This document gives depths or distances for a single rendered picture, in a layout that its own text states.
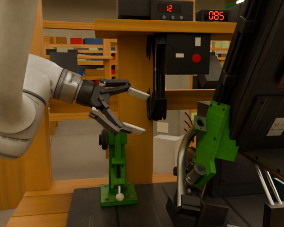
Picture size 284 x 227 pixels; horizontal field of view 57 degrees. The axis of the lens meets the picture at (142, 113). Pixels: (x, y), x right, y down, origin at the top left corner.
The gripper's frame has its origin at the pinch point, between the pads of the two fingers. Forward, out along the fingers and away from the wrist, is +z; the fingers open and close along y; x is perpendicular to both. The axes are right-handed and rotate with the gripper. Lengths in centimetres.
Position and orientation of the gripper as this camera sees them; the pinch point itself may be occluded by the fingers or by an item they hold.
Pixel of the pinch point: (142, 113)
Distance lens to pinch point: 81.2
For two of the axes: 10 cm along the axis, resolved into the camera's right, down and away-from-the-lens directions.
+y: 1.1, -7.9, 6.0
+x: -4.0, 5.2, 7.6
